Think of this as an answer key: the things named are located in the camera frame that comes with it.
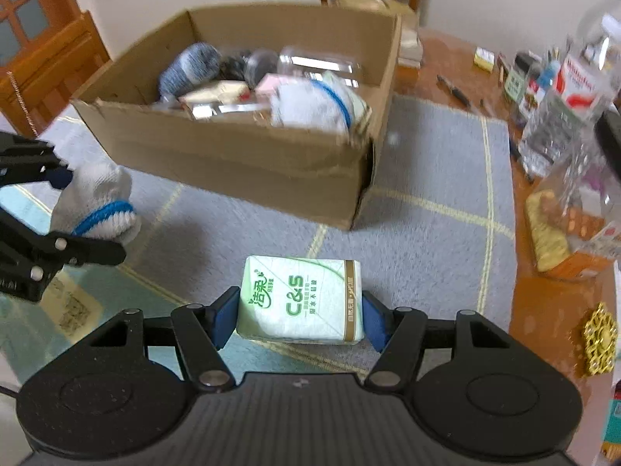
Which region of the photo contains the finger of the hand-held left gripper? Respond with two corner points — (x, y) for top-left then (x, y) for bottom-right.
(0, 131), (73, 190)
(0, 208), (128, 273)

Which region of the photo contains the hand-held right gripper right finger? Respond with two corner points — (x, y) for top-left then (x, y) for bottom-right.
(361, 291), (510, 389)

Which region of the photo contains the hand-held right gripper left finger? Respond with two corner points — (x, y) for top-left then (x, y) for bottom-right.
(90, 286), (241, 389)

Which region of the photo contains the white glove blue stripe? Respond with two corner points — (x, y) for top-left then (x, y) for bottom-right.
(50, 161), (142, 244)

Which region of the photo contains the green white tissue pack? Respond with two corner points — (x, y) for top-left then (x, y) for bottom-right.
(236, 255), (366, 345)

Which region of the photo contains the brown cardboard box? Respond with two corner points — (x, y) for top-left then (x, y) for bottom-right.
(70, 6), (403, 231)

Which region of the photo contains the capsule bottle silver cap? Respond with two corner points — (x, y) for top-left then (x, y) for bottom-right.
(191, 102), (270, 120)

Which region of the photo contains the blue marled knit sock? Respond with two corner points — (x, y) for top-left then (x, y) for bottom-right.
(158, 43), (223, 100)

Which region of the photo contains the beige pink carton box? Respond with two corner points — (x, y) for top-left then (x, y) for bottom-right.
(179, 80), (250, 105)

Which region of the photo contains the clear jar with black bands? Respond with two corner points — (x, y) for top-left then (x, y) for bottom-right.
(219, 50), (252, 81)

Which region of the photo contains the pink white carton box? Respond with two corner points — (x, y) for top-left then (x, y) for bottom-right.
(255, 73), (292, 103)

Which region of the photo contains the white blue sock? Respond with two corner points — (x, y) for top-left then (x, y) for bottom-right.
(269, 80), (360, 137)

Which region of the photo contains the blue grey checked towel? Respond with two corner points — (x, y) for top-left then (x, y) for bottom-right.
(0, 94), (517, 384)

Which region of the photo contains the large plastic jar black lid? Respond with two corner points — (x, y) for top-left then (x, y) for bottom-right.
(526, 111), (621, 280)

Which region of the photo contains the gold ornament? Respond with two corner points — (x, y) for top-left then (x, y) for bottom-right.
(579, 302), (618, 377)

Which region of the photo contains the black pen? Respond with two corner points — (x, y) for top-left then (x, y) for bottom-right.
(437, 74), (472, 108)

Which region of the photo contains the small jar red label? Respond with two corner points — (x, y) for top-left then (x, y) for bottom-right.
(519, 75), (549, 117)

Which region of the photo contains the stack of books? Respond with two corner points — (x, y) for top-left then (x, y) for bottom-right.
(388, 0), (424, 71)

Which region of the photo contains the clear water bottle red label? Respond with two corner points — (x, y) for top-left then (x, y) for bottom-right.
(519, 34), (617, 178)

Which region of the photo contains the silver bead chain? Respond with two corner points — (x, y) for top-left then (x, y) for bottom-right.
(7, 72), (40, 137)

